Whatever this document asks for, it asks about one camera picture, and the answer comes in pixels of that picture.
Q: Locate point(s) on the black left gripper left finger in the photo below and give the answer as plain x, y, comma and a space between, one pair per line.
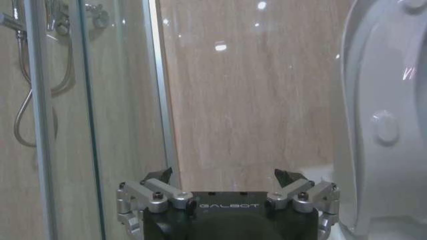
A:
160, 188

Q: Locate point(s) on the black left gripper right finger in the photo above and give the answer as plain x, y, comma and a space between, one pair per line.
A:
293, 188

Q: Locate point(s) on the white toilet lid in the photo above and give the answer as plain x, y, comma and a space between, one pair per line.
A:
383, 75

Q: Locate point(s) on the chrome shower mixer valve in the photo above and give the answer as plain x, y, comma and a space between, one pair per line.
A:
62, 18

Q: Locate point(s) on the chrome shower bar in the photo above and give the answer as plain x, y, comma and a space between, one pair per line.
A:
9, 20

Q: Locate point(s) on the glass shower enclosure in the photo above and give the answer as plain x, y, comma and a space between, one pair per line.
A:
109, 100

